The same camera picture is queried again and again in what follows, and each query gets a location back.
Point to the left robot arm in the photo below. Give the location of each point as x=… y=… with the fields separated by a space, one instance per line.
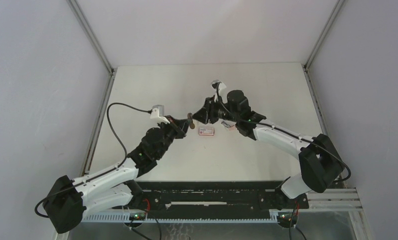
x=69 y=201

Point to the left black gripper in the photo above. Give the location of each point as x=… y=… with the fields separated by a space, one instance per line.
x=179 y=127

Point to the red white staple box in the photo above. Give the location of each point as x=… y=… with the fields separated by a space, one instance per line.
x=206 y=131

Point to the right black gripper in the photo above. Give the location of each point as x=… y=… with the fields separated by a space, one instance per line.
x=202 y=115

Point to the left aluminium frame post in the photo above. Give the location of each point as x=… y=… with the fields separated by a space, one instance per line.
x=90 y=34

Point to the right aluminium frame post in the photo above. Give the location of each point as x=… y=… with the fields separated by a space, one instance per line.
x=324 y=33

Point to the aluminium frame post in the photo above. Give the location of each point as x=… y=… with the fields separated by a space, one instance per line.
x=324 y=33
x=90 y=34

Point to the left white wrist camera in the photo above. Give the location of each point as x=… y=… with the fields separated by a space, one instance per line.
x=157 y=115

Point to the pink white stapler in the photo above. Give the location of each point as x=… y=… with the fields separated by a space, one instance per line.
x=228 y=125

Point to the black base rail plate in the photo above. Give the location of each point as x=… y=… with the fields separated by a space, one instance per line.
x=213 y=200

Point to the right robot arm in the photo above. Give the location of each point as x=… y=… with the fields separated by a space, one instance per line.
x=320 y=163

